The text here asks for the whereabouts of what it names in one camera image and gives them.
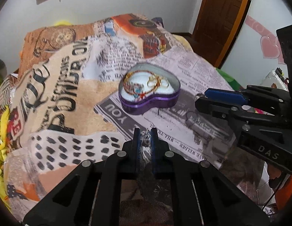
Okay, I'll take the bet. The yellow cloth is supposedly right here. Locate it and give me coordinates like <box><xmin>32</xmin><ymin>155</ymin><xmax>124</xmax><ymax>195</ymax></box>
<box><xmin>0</xmin><ymin>106</ymin><xmax>10</xmax><ymax>203</ymax></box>

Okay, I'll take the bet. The red gold braided bracelet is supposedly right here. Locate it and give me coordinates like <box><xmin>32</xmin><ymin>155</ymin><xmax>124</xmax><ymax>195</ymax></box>
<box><xmin>122</xmin><ymin>70</ymin><xmax>161</xmax><ymax>95</ymax></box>

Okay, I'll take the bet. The newspaper print blanket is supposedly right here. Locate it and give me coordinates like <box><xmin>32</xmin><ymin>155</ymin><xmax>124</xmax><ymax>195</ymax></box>
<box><xmin>2</xmin><ymin>13</ymin><xmax>243</xmax><ymax>219</ymax></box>

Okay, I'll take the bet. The silver crown ring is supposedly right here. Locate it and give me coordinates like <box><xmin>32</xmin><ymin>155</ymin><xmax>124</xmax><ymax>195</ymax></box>
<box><xmin>140</xmin><ymin>128</ymin><xmax>151</xmax><ymax>144</ymax></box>

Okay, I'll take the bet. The pink heart wall sticker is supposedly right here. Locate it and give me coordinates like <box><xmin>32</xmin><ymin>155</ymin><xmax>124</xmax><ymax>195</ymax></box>
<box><xmin>244</xmin><ymin>15</ymin><xmax>285</xmax><ymax>64</ymax></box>

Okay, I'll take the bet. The purple heart-shaped tin box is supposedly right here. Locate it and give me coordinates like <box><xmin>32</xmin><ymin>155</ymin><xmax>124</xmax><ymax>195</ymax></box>
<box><xmin>118</xmin><ymin>63</ymin><xmax>181</xmax><ymax>115</ymax></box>

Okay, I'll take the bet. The red string bead bracelet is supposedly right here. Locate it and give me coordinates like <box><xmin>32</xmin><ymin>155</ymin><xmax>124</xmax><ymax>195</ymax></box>
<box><xmin>125</xmin><ymin>83</ymin><xmax>147</xmax><ymax>102</ymax></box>

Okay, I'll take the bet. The gold ring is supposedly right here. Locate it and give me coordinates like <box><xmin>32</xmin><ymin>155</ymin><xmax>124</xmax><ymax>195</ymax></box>
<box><xmin>147</xmin><ymin>75</ymin><xmax>170</xmax><ymax>89</ymax></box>

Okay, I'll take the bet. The brown wooden door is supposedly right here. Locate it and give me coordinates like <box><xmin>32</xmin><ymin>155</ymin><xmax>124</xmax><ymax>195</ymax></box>
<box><xmin>192</xmin><ymin>0</ymin><xmax>251</xmax><ymax>68</ymax></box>

